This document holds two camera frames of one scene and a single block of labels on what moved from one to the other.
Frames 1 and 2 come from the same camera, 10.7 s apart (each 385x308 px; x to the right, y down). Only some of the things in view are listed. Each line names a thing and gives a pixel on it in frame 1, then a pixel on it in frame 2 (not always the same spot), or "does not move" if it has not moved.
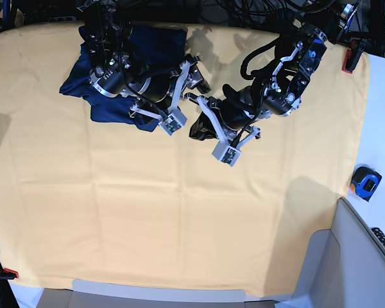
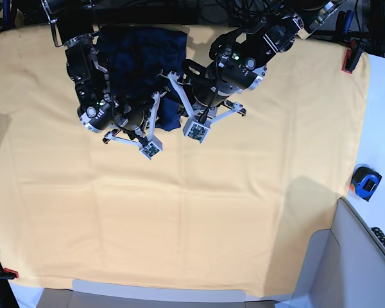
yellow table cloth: [77, 203] does not move
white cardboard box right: [347, 266] does not move
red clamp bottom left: [6, 274] does not move
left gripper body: [165, 88] to [134, 124]
